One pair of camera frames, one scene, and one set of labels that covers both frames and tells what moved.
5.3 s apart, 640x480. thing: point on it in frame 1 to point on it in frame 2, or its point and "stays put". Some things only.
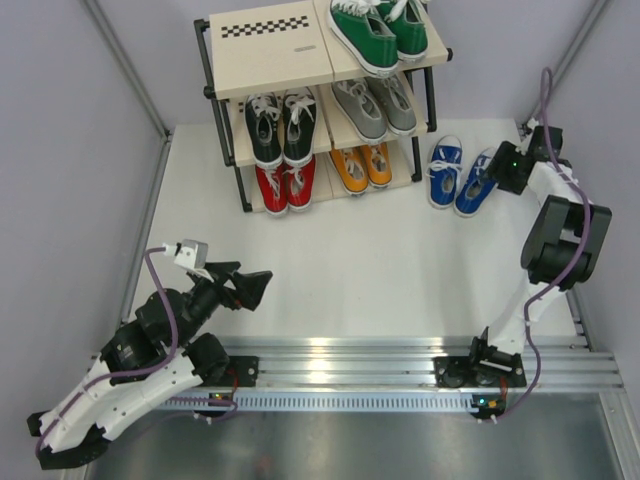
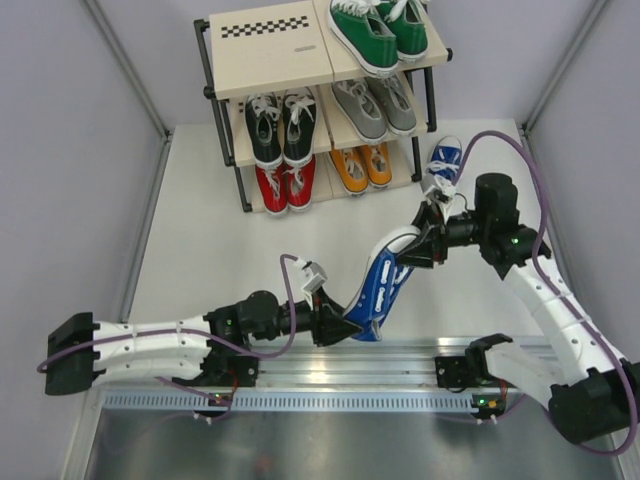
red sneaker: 300,182 stays put
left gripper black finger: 250,288 to 330,323
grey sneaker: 394,104 stays put
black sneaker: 300,117 stays put
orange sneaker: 352,166 stays put
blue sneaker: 477,187 to 384,278
